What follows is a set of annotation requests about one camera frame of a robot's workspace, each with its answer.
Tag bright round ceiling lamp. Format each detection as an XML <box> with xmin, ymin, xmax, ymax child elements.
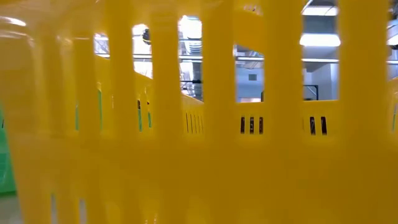
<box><xmin>178</xmin><ymin>15</ymin><xmax>203</xmax><ymax>40</ymax></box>

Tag black round hanging fixture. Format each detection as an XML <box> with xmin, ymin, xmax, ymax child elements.
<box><xmin>142</xmin><ymin>27</ymin><xmax>152</xmax><ymax>46</ymax></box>

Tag black rectangular frame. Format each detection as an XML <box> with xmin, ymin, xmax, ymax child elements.
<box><xmin>303</xmin><ymin>84</ymin><xmax>320</xmax><ymax>101</ymax></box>

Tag grey ventilation duct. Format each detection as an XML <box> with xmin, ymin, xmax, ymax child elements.
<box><xmin>303</xmin><ymin>15</ymin><xmax>339</xmax><ymax>34</ymax></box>

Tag long ceiling light panel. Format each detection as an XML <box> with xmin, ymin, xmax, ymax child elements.
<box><xmin>300</xmin><ymin>5</ymin><xmax>339</xmax><ymax>16</ymax></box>
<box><xmin>300</xmin><ymin>32</ymin><xmax>341</xmax><ymax>47</ymax></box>

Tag yellow slotted plastic basket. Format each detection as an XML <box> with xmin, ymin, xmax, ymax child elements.
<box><xmin>0</xmin><ymin>0</ymin><xmax>398</xmax><ymax>224</ymax></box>

